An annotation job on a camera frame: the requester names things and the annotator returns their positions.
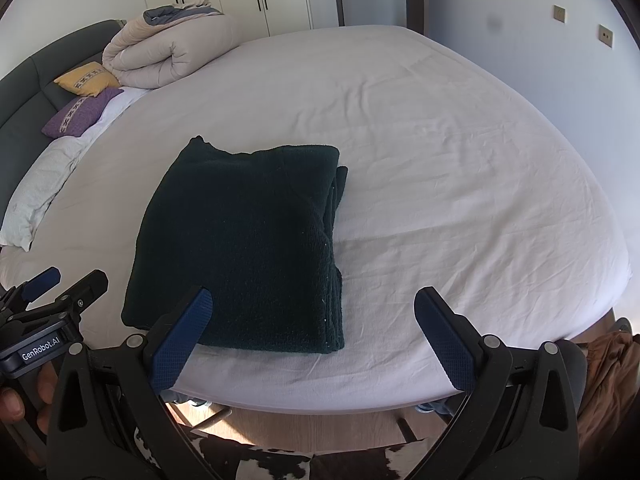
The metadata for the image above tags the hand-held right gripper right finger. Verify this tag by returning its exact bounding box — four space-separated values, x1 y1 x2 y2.
413 286 582 480

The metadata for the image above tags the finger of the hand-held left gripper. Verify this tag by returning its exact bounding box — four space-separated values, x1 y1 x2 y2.
0 266 62 313
46 270 109 319

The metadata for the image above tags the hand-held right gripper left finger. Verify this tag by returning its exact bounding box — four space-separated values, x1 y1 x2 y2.
45 286 215 480

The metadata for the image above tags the dark green towel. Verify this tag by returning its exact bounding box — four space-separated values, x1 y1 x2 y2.
121 135 349 356

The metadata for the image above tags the person's left hand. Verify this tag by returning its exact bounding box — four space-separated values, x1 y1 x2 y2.
0 361 60 436

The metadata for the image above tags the white pillow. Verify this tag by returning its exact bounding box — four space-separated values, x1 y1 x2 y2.
0 135 93 252

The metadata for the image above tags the brown and white cowhide rug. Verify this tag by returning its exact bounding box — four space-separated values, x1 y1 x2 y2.
135 427 441 480

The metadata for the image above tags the bed with white sheet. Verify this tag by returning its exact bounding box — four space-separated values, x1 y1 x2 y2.
0 24 632 416

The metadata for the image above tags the purple patterned cushion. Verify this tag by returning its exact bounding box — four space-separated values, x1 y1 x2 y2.
41 87 125 138

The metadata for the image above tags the brown cloth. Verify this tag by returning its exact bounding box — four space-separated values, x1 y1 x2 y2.
582 332 640 461

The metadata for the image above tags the dark grey padded headboard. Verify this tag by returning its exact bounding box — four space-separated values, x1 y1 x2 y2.
0 19 128 221

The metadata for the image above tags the yellow patterned cushion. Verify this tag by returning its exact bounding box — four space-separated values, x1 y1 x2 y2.
53 61 122 97

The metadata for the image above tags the rolled beige duvet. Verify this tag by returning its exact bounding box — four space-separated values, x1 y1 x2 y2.
102 0 243 90

